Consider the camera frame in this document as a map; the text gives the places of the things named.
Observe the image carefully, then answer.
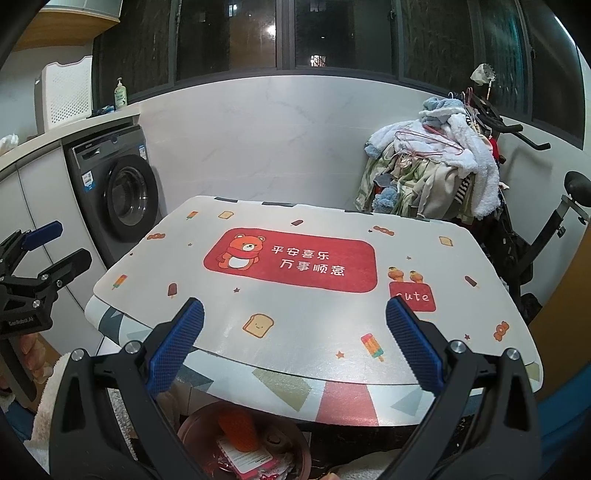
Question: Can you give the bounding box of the grey washing machine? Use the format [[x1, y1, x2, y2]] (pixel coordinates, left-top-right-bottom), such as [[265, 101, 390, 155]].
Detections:
[[62, 124, 162, 271]]

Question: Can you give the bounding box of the white crumpled cloth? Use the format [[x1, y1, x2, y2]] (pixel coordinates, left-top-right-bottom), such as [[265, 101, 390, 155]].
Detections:
[[470, 64, 496, 86]]

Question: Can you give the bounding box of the white cabinet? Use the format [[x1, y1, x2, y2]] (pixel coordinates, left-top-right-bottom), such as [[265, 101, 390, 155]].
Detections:
[[0, 104, 141, 361]]

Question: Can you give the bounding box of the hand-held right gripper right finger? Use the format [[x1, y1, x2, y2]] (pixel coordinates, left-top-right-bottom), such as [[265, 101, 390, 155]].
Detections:
[[385, 296, 543, 480]]

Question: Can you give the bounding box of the geometric patterned table cover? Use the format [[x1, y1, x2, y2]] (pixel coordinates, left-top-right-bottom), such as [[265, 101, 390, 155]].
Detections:
[[84, 295, 541, 428]]

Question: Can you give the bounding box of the orange wooden panel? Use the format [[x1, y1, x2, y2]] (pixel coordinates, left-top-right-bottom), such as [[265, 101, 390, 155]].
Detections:
[[531, 272, 591, 407]]

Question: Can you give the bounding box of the orange foam net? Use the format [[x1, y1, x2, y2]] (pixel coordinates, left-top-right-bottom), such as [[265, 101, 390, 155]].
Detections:
[[217, 408, 260, 452]]

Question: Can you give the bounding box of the black exercise bike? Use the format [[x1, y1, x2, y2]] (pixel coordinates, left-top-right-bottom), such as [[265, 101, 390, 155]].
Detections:
[[471, 92, 591, 324]]

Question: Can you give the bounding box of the printed cream table mat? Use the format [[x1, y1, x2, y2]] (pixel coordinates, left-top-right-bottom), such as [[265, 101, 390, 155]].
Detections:
[[92, 195, 544, 386]]

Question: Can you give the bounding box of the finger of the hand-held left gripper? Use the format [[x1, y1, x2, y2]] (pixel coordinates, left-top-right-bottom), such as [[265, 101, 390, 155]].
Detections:
[[13, 248, 93, 308], [0, 220, 64, 277]]

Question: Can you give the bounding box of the person's left hand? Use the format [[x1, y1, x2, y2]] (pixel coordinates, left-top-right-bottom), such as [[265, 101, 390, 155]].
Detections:
[[18, 331, 52, 385]]

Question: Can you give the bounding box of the person's left forearm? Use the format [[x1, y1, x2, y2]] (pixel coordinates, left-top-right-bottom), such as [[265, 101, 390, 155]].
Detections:
[[30, 351, 75, 446]]

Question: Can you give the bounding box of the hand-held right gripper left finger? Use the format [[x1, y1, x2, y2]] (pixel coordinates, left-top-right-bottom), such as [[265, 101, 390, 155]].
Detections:
[[48, 298, 206, 480]]

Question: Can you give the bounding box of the white fleece garment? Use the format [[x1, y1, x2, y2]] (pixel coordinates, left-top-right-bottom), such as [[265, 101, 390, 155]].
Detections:
[[328, 455, 400, 480]]

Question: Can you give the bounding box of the pile of clothes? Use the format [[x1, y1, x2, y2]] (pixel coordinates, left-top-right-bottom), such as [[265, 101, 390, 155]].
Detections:
[[355, 95, 506, 224]]

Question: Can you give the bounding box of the brown trash bin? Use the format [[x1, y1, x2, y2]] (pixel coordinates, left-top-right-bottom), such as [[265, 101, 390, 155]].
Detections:
[[178, 401, 310, 480]]

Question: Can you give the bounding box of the wooden wall cabinet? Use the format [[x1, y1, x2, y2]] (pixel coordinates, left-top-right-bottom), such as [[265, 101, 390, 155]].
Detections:
[[14, 0, 123, 40]]

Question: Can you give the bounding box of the dark framed window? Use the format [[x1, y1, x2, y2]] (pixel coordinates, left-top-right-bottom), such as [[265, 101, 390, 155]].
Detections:
[[92, 0, 585, 148]]

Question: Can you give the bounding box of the white paper wrapper red print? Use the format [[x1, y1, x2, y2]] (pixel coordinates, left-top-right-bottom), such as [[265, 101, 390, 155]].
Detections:
[[217, 436, 296, 480]]

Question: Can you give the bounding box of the white perforated laundry basket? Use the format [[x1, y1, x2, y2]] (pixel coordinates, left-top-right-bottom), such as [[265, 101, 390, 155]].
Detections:
[[34, 54, 93, 134]]

